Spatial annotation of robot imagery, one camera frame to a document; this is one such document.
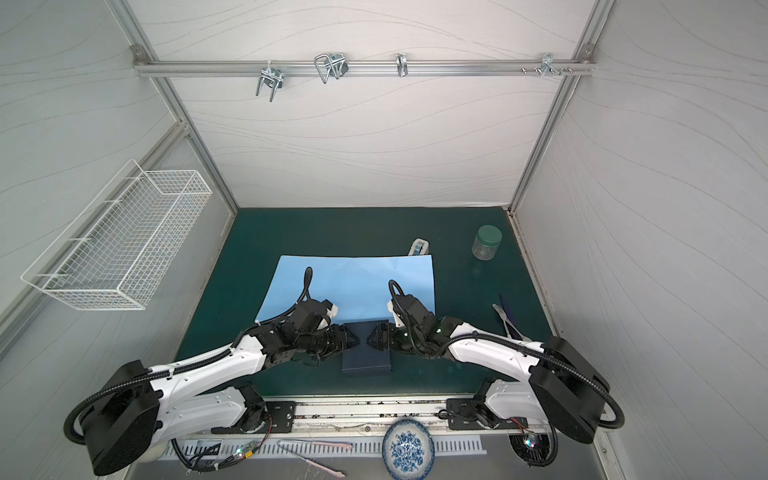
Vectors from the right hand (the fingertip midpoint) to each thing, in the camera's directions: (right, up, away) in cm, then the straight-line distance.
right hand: (379, 335), depth 80 cm
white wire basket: (-61, +24, -12) cm, 66 cm away
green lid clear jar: (+35, +25, +19) cm, 47 cm away
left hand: (-5, -1, -1) cm, 6 cm away
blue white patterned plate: (+7, -23, -11) cm, 27 cm away
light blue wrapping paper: (-8, +10, +18) cm, 22 cm away
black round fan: (+39, -26, -8) cm, 47 cm away
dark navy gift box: (-4, -4, -4) cm, 7 cm away
